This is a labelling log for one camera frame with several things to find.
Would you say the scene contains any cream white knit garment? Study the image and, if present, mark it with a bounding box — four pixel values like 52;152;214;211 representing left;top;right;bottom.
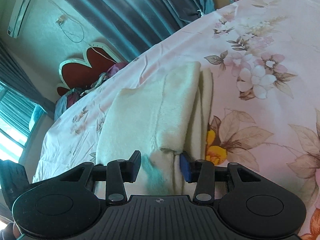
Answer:
96;62;213;195

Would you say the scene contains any pile of clothes at headboard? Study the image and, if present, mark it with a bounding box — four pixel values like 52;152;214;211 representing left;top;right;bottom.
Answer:
54;62;128;120

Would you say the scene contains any person's left hand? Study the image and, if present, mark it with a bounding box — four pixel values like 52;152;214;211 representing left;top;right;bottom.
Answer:
0;223;21;240

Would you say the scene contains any window with teal curtain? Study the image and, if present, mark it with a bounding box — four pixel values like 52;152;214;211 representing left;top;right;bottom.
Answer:
0;42;54;163

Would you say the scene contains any red white scalloped headboard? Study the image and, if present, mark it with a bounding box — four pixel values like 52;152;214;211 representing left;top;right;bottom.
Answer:
56;42;127;96

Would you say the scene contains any pink floral bed sheet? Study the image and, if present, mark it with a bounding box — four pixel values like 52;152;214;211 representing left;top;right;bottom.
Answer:
33;0;319;239

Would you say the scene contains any blue grey curtain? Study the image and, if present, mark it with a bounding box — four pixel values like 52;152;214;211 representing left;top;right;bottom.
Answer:
65;0;215;60

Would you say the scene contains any white cable on wall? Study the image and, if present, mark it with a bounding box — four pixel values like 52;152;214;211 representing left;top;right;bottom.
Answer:
37;0;118;65

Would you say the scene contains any white wall air conditioner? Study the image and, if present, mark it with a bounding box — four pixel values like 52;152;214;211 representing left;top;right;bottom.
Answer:
7;0;33;38

